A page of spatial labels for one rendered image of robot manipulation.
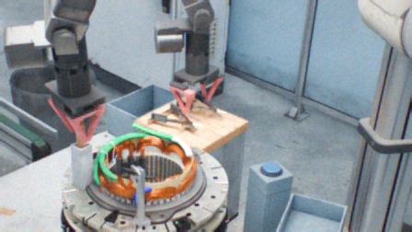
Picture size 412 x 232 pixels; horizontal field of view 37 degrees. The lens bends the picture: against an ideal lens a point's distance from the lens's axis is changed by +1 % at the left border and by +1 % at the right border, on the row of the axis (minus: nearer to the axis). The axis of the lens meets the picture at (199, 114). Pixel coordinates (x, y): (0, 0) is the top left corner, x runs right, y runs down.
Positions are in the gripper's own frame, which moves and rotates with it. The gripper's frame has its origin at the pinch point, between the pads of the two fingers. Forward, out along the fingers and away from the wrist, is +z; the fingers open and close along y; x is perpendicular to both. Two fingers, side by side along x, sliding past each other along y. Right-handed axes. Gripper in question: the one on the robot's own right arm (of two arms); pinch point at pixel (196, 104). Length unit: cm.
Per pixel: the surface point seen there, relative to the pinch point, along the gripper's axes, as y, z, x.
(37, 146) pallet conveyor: 8, 32, -56
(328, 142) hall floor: -179, 113, -45
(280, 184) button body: 6.1, 6.7, 29.2
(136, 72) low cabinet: -139, 91, -159
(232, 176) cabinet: -0.5, 16.1, 11.8
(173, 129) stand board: 10.4, 1.7, 1.8
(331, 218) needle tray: 10.6, 5.6, 43.7
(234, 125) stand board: -0.9, 2.1, 11.1
